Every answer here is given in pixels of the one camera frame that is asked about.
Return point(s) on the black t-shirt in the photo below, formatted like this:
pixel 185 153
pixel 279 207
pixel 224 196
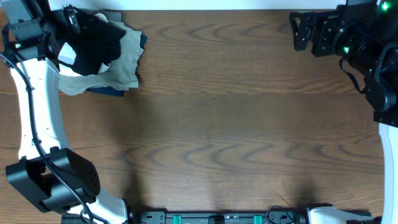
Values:
pixel 97 44

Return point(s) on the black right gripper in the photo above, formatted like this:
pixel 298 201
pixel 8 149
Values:
pixel 326 28

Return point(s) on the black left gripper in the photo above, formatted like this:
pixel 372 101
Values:
pixel 59 20

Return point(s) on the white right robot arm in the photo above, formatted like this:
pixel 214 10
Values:
pixel 364 35

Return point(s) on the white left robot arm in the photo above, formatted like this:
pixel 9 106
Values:
pixel 49 174

